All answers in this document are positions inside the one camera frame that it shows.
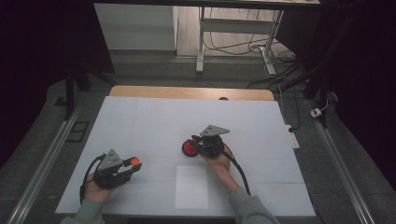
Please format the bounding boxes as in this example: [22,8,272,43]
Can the red round black-rimmed button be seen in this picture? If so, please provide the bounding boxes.
[181,139,201,158]

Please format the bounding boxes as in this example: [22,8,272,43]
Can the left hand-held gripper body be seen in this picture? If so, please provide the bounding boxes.
[92,148,134,189]

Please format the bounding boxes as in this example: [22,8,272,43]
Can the aluminium floor rail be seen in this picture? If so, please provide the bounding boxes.
[6,102,85,224]
[306,99,376,224]

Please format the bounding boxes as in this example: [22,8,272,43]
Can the white-legged desk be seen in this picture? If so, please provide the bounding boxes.
[92,0,321,76]

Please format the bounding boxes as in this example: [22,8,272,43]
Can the person's left hand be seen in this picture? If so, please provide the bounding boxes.
[83,173,117,204]

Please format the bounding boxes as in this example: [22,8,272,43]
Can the person's right hand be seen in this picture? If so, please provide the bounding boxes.
[200,144,233,176]

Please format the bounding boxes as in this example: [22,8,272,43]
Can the white cabinet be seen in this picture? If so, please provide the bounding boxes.
[93,3,178,51]

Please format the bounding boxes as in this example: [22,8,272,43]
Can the right hand-held gripper black cable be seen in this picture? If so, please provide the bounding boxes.
[222,143,251,197]

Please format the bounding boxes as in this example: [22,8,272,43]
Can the white power strip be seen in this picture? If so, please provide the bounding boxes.
[285,124,301,149]

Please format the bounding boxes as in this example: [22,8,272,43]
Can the large white table cover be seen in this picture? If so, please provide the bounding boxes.
[55,95,317,217]

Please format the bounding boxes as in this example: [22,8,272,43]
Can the metal stand frame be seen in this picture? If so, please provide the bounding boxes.
[204,7,297,90]

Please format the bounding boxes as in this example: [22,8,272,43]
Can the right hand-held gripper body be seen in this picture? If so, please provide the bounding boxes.
[196,124,231,159]

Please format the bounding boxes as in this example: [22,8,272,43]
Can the left hand-held gripper black cable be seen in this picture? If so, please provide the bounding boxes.
[79,153,106,204]

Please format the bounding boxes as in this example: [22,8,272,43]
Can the black metal stand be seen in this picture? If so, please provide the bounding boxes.
[274,0,359,129]
[64,62,116,120]

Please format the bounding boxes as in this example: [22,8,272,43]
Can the white paper sheet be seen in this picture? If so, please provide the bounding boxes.
[174,164,209,210]

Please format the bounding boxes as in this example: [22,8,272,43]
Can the hand-held gripper black cable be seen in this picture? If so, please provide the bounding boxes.
[79,153,106,204]
[222,143,251,197]

